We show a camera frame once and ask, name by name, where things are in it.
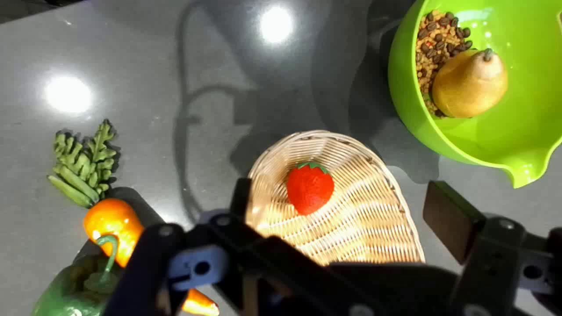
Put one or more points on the orange toy carrot green leaves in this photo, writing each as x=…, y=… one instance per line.
x=110, y=221

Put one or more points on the green toy bell pepper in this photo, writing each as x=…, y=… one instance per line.
x=63, y=298

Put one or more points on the red toy strawberry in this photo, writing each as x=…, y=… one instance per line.
x=309, y=186

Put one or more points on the brown granola pieces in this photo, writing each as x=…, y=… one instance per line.
x=435, y=38

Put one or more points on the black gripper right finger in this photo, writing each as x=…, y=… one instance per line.
x=449, y=219

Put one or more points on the woven wicker basket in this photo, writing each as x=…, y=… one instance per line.
x=362, y=216

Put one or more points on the lime green plastic bowl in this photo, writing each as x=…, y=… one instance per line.
x=527, y=131

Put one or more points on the yellow toy pear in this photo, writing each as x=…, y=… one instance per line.
x=467, y=84

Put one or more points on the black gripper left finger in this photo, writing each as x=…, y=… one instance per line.
x=240, y=195

